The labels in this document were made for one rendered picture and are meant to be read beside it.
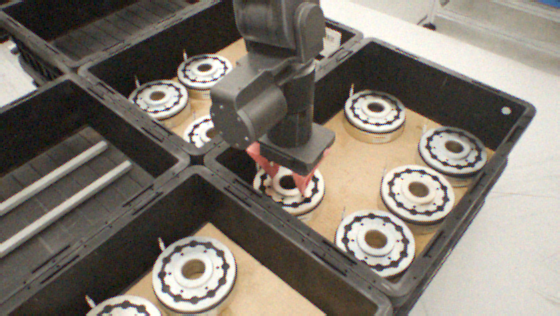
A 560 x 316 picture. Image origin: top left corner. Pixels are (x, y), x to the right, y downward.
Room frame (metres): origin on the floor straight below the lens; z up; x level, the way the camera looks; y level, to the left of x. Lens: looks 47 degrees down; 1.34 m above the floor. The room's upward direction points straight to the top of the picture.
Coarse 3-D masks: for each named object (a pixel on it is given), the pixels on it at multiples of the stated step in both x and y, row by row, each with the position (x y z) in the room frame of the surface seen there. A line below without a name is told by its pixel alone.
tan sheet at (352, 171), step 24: (336, 120) 0.57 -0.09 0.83; (408, 120) 0.57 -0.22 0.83; (336, 144) 0.51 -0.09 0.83; (360, 144) 0.51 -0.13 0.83; (384, 144) 0.51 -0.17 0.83; (408, 144) 0.51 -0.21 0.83; (336, 168) 0.46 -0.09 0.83; (360, 168) 0.46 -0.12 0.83; (336, 192) 0.41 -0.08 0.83; (360, 192) 0.41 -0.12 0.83; (456, 192) 0.41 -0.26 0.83; (336, 216) 0.37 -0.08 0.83
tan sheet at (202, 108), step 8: (240, 40) 0.83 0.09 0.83; (232, 48) 0.80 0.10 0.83; (240, 48) 0.79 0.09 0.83; (224, 56) 0.77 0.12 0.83; (232, 56) 0.77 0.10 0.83; (240, 56) 0.77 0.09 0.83; (232, 64) 0.74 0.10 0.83; (176, 80) 0.69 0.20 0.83; (192, 104) 0.61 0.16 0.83; (200, 104) 0.61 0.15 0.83; (208, 104) 0.61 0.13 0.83; (192, 112) 0.59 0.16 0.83; (200, 112) 0.59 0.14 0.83; (208, 112) 0.59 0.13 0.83; (192, 120) 0.57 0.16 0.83; (176, 128) 0.55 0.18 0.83; (184, 128) 0.55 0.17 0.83
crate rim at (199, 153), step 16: (224, 0) 0.81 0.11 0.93; (192, 16) 0.75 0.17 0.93; (160, 32) 0.70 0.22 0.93; (352, 32) 0.69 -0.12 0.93; (128, 48) 0.64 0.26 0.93; (96, 64) 0.60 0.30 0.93; (320, 64) 0.59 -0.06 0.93; (96, 80) 0.55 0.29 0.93; (112, 96) 0.51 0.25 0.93; (144, 112) 0.48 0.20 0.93; (160, 128) 0.44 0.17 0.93; (176, 144) 0.41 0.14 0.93; (208, 144) 0.41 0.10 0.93; (192, 160) 0.39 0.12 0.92
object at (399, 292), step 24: (360, 48) 0.64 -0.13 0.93; (384, 48) 0.65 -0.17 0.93; (456, 72) 0.57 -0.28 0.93; (504, 96) 0.51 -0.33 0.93; (528, 120) 0.46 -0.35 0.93; (504, 144) 0.41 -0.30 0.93; (216, 168) 0.37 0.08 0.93; (480, 192) 0.33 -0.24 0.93; (288, 216) 0.29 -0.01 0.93; (456, 216) 0.29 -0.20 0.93; (312, 240) 0.26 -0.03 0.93; (432, 240) 0.26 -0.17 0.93; (360, 264) 0.23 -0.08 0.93; (384, 288) 0.21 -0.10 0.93; (408, 288) 0.21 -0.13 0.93
